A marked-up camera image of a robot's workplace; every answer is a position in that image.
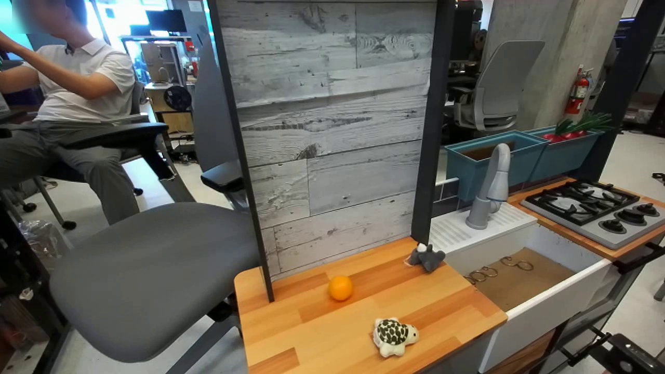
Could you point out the small dark grey toy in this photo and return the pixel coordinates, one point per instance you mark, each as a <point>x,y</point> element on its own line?
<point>427,258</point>

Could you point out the green white turtle toy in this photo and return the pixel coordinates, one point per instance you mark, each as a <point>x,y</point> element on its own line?
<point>393,337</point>

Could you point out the grey wood backsplash panel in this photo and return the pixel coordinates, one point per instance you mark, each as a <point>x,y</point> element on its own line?
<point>331,103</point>

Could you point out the orange ball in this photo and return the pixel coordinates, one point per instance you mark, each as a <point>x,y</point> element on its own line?
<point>340,287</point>

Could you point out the blue planter box near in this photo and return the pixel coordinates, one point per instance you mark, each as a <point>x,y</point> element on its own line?
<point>469,161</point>

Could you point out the blue planter box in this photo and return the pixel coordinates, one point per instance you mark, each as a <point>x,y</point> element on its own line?
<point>469,161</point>
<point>561,153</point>

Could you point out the grey faucet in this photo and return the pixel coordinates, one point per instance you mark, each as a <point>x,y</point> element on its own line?
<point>494,190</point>

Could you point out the grey office chair far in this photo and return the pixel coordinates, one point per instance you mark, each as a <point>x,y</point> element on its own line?
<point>496,98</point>

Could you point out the grey office chair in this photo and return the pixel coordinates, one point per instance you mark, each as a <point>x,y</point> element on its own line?
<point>137,285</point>
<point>496,98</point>

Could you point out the blue planter box far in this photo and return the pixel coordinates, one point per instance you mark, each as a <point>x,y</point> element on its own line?
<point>561,153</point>

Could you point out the grey office chair near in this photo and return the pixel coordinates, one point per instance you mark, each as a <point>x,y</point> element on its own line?
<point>137,285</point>

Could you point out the white sink basin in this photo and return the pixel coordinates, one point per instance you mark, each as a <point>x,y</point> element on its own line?
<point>533,273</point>

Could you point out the red fire extinguisher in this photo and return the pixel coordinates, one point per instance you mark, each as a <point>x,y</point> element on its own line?
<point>579,91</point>

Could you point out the black gas stovetop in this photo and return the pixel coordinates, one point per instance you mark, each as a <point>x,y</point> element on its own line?
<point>600,212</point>

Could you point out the seated person white shirt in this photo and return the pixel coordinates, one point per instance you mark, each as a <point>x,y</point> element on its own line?
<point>83,84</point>

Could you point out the black vertical frame post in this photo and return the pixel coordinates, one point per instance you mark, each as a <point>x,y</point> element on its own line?
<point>433,120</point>

